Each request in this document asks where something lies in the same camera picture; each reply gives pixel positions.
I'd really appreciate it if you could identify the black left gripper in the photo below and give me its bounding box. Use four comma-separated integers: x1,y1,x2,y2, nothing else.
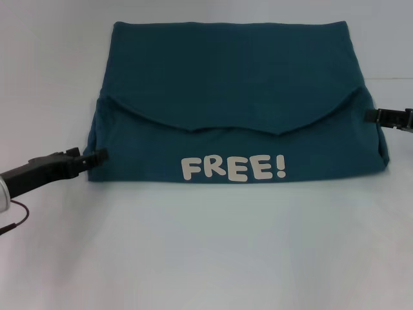
0,147,109,198

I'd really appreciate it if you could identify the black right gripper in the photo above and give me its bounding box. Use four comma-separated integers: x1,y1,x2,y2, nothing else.
364,108,413,132

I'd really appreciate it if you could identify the teal blue shirt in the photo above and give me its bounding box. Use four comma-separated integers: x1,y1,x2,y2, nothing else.
83,21,390,184

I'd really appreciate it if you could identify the left arm cable with plug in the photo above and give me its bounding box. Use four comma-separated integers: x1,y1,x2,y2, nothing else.
0,200,31,236

